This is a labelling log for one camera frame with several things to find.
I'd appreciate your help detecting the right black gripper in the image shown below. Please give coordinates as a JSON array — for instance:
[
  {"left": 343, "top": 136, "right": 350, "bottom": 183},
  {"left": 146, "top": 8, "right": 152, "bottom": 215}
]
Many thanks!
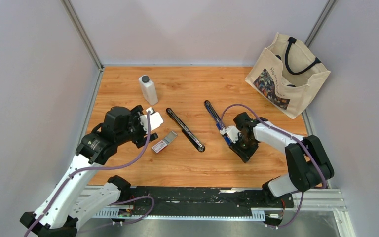
[{"left": 229, "top": 134, "right": 258, "bottom": 163}]

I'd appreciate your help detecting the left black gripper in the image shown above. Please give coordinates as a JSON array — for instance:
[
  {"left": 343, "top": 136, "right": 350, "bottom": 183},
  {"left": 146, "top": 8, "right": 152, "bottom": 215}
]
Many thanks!
[{"left": 115, "top": 105, "right": 158, "bottom": 148}]

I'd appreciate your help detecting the red white staple box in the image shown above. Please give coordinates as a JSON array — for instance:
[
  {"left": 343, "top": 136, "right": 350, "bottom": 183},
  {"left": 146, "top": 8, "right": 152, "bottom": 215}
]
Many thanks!
[{"left": 152, "top": 131, "right": 178, "bottom": 154}]

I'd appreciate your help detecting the black stapler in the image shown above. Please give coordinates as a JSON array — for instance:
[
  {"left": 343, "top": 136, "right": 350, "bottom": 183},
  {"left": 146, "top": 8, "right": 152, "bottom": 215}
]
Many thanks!
[{"left": 166, "top": 108, "right": 205, "bottom": 152}]

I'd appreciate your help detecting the blue stapler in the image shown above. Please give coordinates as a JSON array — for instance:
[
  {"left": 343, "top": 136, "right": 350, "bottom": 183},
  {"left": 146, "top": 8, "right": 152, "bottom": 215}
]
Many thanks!
[{"left": 204, "top": 100, "right": 231, "bottom": 146}]

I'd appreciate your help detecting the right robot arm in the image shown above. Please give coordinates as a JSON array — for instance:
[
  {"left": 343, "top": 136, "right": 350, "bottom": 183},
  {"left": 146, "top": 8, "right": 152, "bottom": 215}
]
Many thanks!
[{"left": 224, "top": 112, "right": 335, "bottom": 207}]

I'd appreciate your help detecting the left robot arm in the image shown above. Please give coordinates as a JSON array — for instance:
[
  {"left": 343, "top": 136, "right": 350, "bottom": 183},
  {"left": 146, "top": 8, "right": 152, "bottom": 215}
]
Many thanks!
[{"left": 20, "top": 105, "right": 164, "bottom": 237}]

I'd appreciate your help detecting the white plastic bottle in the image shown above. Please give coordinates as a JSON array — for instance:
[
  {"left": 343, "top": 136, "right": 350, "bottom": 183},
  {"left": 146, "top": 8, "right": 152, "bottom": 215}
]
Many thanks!
[{"left": 139, "top": 75, "right": 158, "bottom": 106}]

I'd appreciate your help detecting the beige canvas tote bag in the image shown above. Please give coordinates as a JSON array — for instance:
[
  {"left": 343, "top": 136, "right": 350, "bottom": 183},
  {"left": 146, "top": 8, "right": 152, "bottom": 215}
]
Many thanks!
[{"left": 245, "top": 33, "right": 331, "bottom": 119}]

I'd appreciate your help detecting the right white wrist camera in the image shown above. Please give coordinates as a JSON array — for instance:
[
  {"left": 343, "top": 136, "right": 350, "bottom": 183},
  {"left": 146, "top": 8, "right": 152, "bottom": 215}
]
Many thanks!
[{"left": 219, "top": 126, "right": 240, "bottom": 146}]

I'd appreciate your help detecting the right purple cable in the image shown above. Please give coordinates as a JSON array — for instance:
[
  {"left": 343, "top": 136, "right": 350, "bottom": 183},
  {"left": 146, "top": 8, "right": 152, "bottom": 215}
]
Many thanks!
[{"left": 219, "top": 103, "right": 328, "bottom": 229}]

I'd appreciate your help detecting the purple cable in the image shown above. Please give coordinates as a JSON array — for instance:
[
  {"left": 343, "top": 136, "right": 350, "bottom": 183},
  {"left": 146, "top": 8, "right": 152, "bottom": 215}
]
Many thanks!
[
  {"left": 219, "top": 103, "right": 328, "bottom": 229},
  {"left": 23, "top": 109, "right": 156, "bottom": 237}
]

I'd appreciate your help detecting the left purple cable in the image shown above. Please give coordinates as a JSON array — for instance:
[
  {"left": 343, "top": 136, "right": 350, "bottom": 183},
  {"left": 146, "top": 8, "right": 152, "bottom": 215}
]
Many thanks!
[{"left": 23, "top": 109, "right": 156, "bottom": 237}]

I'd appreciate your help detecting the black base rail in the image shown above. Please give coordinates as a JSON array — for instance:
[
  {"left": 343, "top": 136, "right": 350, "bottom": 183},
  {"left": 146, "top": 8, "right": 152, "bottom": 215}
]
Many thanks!
[{"left": 119, "top": 186, "right": 294, "bottom": 215}]

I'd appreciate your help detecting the white slotted cable duct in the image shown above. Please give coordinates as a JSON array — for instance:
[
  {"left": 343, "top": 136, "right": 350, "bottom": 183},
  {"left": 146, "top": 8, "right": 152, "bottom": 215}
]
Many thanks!
[{"left": 92, "top": 207, "right": 265, "bottom": 222}]

